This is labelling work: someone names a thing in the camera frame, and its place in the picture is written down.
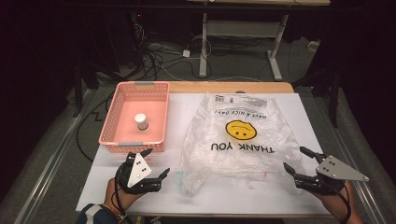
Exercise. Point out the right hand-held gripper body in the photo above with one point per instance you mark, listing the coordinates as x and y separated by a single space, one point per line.
337 169

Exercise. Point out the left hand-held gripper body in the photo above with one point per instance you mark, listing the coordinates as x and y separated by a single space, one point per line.
138 169

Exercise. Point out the small white capped bottle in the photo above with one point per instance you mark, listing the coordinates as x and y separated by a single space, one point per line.
140 119

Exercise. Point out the pink plastic basket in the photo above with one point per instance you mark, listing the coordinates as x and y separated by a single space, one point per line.
137 104

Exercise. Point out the clear plastic bag yellow face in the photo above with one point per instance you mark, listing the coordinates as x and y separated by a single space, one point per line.
236 155

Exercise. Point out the person's left hand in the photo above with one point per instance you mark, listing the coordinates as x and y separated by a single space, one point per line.
120 197

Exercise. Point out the person's right hand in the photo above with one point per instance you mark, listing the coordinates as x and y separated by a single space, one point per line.
336 203

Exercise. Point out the white table mat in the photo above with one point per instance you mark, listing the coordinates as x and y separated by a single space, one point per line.
218 203

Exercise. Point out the small white box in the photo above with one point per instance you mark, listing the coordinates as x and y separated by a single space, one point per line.
313 45

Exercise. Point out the white power adapter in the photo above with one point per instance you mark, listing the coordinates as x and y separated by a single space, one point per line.
186 53

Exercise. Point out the metal floor rail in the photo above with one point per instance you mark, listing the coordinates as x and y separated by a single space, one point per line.
372 202
53 158

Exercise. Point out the white metal frame desk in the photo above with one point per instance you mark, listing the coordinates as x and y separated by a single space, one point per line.
243 28

